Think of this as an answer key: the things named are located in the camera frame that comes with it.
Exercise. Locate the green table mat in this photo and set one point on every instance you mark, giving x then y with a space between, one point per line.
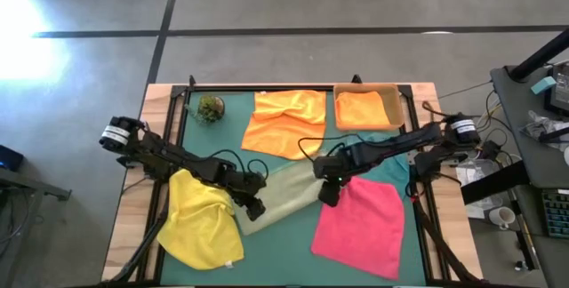
275 257

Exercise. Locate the small potted succulent plant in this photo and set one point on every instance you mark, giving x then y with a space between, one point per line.
211 108

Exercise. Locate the sage green microfiber towel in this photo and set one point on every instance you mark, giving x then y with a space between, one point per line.
284 194

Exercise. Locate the dark computer keyboard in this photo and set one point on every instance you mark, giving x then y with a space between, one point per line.
558 212

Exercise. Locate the black desk device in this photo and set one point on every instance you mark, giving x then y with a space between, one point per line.
561 92

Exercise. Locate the grey side desk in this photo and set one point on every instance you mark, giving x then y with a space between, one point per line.
544 168

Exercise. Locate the grey crumpled bag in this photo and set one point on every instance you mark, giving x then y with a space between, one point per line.
540 123

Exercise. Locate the white mug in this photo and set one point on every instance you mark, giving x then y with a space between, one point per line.
502 217

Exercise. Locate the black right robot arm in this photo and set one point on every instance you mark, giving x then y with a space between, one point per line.
400 143

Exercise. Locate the pink microfiber towel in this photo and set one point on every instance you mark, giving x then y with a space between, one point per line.
360 230

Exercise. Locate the black table frame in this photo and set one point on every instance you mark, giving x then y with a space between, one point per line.
289 87

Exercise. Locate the orange microfiber towel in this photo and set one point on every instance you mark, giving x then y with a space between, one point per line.
284 123
362 110

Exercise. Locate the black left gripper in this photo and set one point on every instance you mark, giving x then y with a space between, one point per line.
242 186

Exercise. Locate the light blue box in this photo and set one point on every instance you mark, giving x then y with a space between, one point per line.
543 85

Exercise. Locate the dark blue box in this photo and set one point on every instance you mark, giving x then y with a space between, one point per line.
9 159

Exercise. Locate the black power adapter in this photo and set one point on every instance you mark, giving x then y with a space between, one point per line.
491 150

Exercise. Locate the tan plastic bin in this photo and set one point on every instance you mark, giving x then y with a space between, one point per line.
398 106

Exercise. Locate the black stand pole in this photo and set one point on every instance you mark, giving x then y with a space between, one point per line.
538 57

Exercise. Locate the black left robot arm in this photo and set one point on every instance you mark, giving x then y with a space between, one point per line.
169 157

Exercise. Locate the yellow microfiber towel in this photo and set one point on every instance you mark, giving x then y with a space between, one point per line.
200 230

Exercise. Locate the white papers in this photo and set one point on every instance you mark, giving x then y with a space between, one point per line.
469 174

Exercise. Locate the black floor stand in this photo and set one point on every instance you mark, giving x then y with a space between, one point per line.
35 186

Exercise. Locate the teal microfiber towel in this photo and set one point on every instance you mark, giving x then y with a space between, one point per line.
391 170

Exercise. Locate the black crossbeam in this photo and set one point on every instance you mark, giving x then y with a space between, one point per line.
493 183

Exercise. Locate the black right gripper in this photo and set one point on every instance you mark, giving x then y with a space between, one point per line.
333 169

